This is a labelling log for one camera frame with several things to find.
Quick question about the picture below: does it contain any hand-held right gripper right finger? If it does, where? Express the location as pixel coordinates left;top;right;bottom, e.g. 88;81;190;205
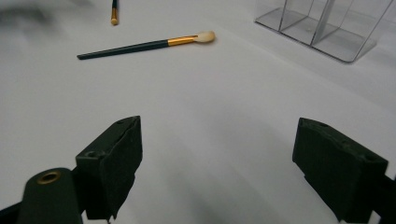
291;117;389;224

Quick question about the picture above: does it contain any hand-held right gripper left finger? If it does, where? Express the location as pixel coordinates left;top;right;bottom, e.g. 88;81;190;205
75;115;144;222

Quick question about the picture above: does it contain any large black makeup brush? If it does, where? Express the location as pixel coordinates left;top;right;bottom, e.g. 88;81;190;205
77;30;217;61

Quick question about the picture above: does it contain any clear acrylic organizer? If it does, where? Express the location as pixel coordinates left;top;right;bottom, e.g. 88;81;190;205
253;0;396;63

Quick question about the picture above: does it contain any small black makeup brush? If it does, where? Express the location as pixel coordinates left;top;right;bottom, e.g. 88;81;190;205
110;0;120;26

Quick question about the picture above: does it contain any white table mat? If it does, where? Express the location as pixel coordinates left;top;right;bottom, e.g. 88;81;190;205
0;0;396;224

